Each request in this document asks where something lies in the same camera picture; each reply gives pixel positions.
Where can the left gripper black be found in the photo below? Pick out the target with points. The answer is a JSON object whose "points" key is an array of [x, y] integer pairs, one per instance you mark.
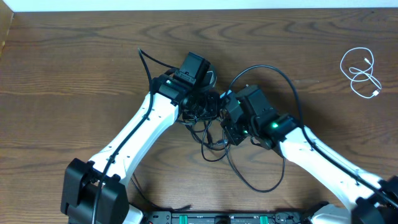
{"points": [[213, 109]]}

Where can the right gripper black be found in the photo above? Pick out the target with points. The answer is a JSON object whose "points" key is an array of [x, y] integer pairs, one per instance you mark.
{"points": [[229, 127]]}

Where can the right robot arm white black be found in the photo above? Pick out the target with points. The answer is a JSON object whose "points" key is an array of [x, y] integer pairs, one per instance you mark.
{"points": [[366, 197]]}

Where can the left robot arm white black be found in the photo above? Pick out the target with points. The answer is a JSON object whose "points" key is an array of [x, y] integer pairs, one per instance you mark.
{"points": [[96, 191]]}

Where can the black mounting rail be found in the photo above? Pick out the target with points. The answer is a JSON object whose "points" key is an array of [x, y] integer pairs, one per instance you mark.
{"points": [[223, 218]]}

